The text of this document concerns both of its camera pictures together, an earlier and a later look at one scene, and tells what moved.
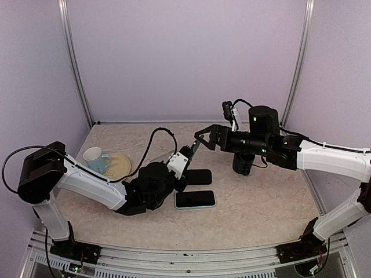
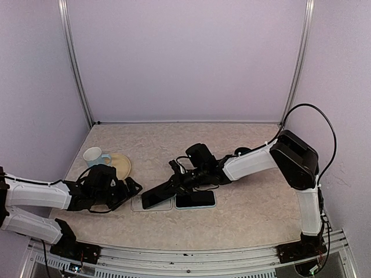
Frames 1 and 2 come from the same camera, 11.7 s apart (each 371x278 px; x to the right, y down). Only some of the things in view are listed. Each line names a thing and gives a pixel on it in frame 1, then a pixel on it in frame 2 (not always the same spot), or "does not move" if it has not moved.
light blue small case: x=95 y=160 does not move
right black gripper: x=216 y=130 to x=178 y=186
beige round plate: x=119 y=168 does not move
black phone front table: x=195 y=198 does not move
